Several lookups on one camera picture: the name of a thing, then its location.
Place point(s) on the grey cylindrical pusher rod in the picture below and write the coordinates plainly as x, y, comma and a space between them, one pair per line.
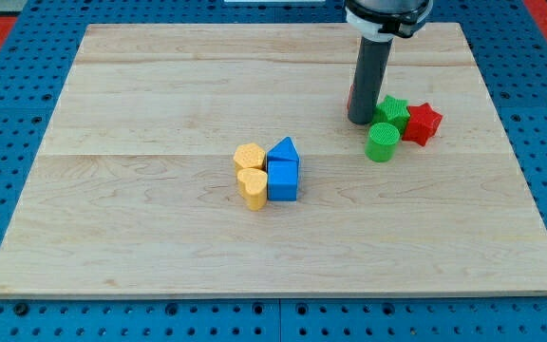
368, 77

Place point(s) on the red circle block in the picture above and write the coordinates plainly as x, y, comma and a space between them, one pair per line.
348, 104

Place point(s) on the green star block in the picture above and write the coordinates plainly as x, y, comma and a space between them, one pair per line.
393, 111

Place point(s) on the red star block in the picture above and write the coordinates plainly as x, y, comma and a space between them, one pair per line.
422, 125

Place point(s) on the green cylinder block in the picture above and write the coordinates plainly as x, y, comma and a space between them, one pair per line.
381, 142

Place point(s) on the blue triangle block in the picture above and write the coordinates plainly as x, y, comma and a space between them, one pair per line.
284, 151

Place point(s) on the blue cube block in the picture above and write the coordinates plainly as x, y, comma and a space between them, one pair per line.
282, 181

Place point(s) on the yellow hexagon block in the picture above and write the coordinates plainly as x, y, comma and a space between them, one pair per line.
249, 155

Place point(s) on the yellow heart block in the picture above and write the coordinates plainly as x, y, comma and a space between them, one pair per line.
253, 186

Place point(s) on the wooden board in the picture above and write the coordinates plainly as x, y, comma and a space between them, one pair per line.
133, 192

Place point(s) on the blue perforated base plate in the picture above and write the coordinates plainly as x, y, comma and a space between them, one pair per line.
38, 40

